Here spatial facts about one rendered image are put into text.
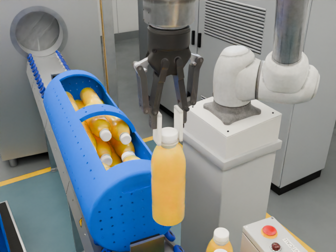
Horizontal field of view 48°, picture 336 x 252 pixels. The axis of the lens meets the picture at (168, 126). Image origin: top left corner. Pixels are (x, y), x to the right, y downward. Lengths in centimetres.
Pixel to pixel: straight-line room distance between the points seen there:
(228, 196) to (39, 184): 189
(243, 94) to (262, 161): 34
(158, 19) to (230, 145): 93
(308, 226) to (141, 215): 186
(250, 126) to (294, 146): 133
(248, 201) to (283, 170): 115
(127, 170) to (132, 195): 7
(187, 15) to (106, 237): 70
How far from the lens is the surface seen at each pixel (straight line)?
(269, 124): 161
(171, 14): 64
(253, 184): 173
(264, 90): 148
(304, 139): 290
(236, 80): 148
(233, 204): 170
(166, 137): 75
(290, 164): 291
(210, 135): 155
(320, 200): 310
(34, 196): 308
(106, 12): 232
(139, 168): 105
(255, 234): 107
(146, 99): 70
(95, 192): 106
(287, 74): 141
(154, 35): 66
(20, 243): 251
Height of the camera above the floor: 183
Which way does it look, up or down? 28 degrees down
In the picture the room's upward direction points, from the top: straight up
